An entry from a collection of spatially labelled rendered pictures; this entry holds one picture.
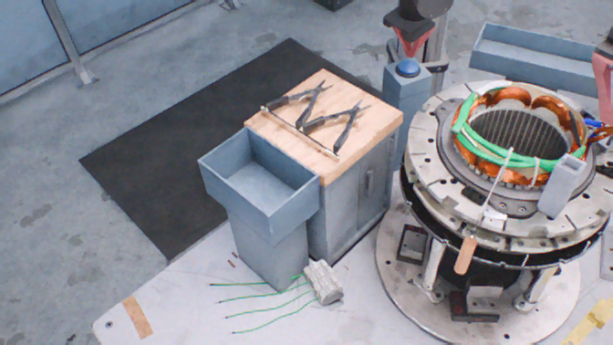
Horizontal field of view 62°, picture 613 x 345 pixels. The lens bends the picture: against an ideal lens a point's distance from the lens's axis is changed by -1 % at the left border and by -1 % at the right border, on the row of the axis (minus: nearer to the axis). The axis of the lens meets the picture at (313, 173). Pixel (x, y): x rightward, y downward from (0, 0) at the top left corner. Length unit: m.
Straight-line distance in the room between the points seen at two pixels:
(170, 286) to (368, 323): 0.39
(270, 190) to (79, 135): 1.87
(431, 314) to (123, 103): 2.11
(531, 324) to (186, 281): 0.64
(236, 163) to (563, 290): 0.64
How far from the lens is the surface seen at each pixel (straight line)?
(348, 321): 0.98
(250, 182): 0.91
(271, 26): 3.12
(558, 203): 0.74
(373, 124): 0.88
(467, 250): 0.75
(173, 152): 2.40
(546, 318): 1.03
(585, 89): 1.09
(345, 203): 0.93
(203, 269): 1.06
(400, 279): 1.00
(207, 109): 2.57
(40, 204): 2.45
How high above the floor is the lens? 1.66
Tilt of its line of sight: 49 degrees down
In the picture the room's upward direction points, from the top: 3 degrees counter-clockwise
